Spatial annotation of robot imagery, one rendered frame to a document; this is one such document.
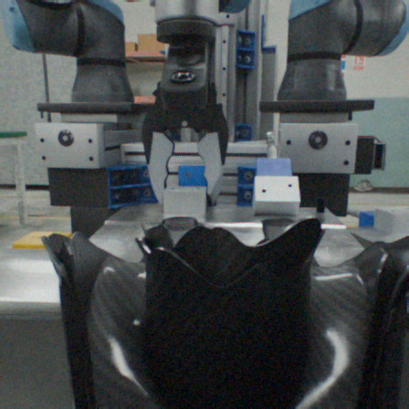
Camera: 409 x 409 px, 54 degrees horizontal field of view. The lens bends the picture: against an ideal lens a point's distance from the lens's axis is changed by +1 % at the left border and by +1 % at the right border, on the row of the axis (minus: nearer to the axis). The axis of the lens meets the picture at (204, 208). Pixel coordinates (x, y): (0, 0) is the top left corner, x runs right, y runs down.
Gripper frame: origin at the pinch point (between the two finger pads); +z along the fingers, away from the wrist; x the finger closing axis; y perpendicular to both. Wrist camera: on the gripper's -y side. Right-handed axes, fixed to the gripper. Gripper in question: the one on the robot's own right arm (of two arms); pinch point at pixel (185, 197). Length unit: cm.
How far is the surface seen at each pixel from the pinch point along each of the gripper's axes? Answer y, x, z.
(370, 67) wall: 519, -186, -79
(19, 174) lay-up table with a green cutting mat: 323, 198, 41
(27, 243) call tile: 1.4, 21.6, 6.7
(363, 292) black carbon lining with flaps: -29.3, -12.2, -0.8
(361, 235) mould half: 1.6, -22.2, 5.0
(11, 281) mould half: -33.7, 3.4, -2.8
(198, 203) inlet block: -2.3, -1.7, 0.2
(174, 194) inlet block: -2.3, 1.1, -0.9
